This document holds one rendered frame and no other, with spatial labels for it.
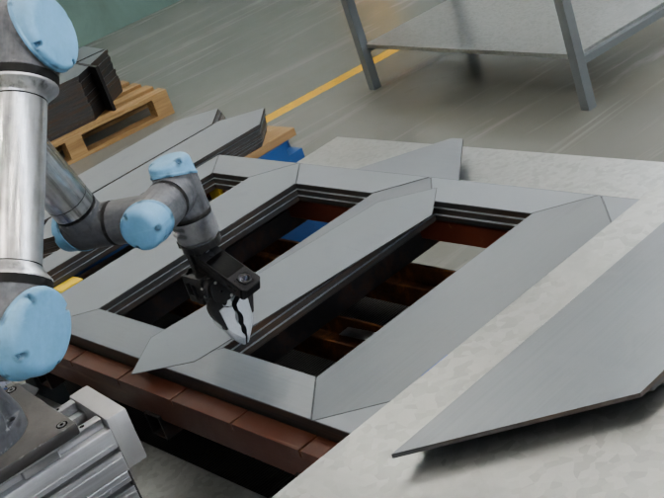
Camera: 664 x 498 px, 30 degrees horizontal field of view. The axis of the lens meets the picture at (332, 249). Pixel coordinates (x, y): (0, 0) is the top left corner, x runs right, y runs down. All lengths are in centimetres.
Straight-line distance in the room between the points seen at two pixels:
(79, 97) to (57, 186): 491
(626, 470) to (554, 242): 97
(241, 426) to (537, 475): 81
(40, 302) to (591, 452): 73
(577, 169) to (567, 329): 126
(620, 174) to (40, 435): 138
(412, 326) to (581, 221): 39
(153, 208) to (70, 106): 492
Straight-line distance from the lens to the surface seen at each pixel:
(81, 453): 184
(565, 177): 269
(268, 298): 233
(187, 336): 231
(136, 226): 198
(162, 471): 229
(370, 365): 199
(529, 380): 141
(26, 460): 175
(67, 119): 689
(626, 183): 259
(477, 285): 213
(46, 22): 177
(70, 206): 202
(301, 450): 190
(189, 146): 338
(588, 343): 144
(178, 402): 216
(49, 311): 165
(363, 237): 244
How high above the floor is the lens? 181
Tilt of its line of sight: 23 degrees down
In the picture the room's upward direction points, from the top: 20 degrees counter-clockwise
